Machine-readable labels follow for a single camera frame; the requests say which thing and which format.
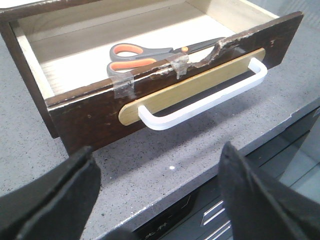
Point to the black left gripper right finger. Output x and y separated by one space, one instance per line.
259 206

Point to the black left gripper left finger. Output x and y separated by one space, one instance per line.
57 205

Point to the wooden drawer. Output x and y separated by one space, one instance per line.
89 108

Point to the grey orange scissors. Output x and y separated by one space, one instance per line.
127 56

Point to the dark wooden drawer cabinet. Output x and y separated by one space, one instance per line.
35 81

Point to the black appliance control panel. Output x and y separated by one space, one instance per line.
292 158

